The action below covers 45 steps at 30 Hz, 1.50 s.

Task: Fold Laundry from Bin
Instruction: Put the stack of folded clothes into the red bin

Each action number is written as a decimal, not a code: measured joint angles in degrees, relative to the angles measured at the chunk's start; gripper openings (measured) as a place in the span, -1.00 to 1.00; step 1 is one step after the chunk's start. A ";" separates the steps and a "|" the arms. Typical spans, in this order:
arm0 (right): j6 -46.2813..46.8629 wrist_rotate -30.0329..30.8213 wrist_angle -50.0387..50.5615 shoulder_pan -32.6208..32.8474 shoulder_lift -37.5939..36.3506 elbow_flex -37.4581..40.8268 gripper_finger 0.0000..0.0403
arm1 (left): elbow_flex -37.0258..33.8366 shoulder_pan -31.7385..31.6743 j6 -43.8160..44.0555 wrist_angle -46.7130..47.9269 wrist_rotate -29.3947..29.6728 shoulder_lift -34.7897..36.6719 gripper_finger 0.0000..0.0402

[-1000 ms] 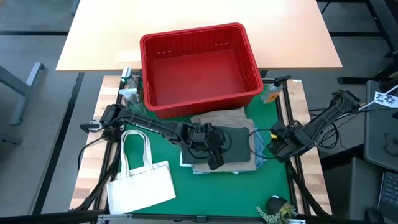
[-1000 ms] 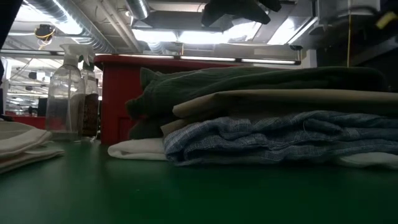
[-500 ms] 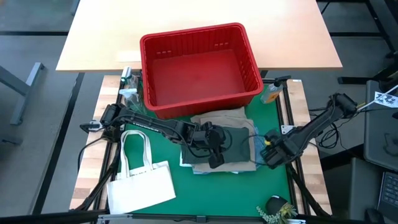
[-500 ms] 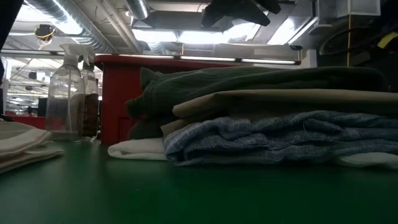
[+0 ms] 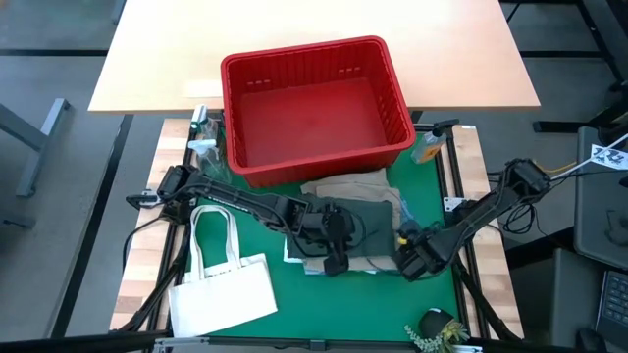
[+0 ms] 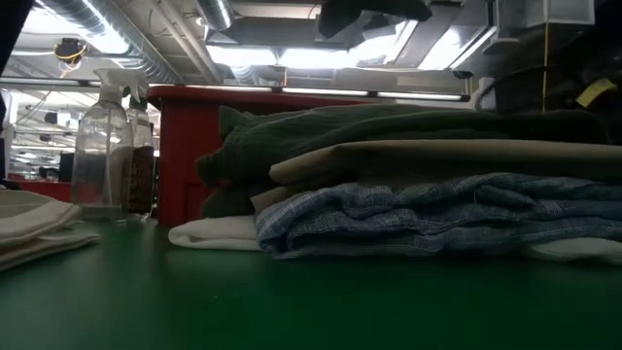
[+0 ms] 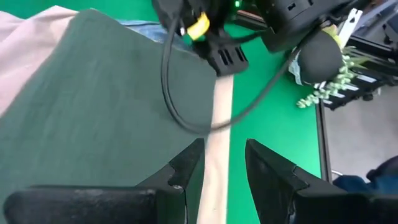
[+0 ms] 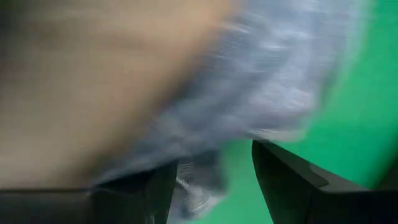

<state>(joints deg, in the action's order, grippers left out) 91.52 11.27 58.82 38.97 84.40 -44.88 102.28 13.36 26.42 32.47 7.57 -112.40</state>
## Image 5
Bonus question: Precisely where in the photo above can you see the black computer mouse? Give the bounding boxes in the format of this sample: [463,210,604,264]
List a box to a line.
[576,327,608,353]

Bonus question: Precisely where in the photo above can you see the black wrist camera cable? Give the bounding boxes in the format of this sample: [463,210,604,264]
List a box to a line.
[350,210,380,249]
[363,257,404,277]

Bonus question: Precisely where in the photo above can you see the black aluminium table frame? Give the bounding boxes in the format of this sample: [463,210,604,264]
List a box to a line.
[110,115,524,353]

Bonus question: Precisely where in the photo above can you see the black left wrist camera cable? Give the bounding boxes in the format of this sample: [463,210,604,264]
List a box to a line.
[350,210,380,249]

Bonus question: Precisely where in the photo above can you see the light wooden desk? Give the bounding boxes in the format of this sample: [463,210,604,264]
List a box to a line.
[87,0,541,115]

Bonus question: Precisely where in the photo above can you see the clear spray bottle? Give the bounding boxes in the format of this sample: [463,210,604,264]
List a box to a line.
[187,139,232,183]

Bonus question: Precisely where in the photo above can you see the silver camera mount bar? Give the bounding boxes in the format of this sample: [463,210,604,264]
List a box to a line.
[151,335,485,353]

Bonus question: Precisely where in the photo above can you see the red plastic laundry bin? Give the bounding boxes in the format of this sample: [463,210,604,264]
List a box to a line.
[220,34,417,189]

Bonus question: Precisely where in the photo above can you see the dark keyboard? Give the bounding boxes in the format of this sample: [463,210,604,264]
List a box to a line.
[595,269,628,339]

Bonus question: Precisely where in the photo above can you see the yellow power plug cable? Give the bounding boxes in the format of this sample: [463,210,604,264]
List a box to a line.
[548,160,580,176]

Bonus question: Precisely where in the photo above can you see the white linen shirt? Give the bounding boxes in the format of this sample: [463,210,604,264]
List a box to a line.
[283,238,309,276]

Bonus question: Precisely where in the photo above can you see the beige garment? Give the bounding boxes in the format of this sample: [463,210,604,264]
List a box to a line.
[299,169,404,274]

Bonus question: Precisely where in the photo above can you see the green table mat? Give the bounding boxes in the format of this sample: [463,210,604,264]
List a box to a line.
[174,131,465,344]

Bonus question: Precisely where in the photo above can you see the grey cabinet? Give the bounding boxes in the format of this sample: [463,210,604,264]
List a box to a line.
[573,126,628,271]

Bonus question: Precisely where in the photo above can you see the black cable bundle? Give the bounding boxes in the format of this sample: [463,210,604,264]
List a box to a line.
[500,195,540,235]

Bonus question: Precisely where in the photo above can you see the white canvas tote bag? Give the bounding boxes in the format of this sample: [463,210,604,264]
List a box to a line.
[167,204,280,338]

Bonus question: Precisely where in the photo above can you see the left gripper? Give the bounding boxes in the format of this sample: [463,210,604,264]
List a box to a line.
[292,205,357,277]

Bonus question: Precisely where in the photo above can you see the dark green garment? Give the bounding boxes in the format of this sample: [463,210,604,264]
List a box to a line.
[287,192,397,260]

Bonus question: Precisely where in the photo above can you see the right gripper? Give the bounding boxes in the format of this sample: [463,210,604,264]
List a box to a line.
[395,220,460,282]

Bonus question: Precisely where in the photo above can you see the white paper fiducial tag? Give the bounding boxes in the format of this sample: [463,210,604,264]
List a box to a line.
[590,143,628,172]

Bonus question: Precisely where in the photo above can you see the white cable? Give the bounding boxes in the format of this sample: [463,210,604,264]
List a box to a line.
[549,132,628,181]

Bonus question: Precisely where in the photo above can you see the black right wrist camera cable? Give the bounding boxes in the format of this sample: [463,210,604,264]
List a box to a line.
[363,257,404,277]

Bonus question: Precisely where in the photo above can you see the grey metal table leg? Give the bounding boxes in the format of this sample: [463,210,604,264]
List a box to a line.
[0,97,71,198]

